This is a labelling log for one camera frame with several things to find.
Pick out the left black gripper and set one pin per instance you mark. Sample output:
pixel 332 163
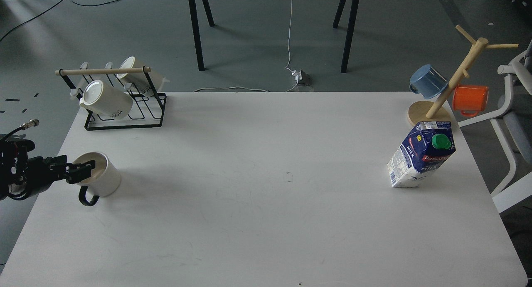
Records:
pixel 39 176

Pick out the white mug black handle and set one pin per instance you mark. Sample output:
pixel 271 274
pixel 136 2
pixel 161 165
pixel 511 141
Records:
pixel 104 179

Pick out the blue milk carton green cap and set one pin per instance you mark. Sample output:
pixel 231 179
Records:
pixel 427 146

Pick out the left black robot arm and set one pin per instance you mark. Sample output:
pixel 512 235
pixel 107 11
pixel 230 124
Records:
pixel 23 177

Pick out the white mug front on rack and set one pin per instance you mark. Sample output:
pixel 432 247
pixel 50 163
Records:
pixel 106 100

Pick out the white power plug adapter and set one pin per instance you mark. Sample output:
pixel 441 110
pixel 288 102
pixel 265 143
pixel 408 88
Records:
pixel 301 78

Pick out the black table legs right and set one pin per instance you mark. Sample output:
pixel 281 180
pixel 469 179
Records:
pixel 350 29

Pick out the wooden mug tree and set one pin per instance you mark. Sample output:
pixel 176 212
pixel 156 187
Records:
pixel 434 111

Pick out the blue mug on tree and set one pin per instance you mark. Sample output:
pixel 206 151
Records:
pixel 427 82

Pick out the orange mug on tree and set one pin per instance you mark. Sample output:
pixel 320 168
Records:
pixel 470 99

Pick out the white office chair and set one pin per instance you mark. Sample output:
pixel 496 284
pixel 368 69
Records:
pixel 514 109

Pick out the black wire mug rack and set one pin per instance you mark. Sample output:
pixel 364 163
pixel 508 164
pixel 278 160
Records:
pixel 146 112

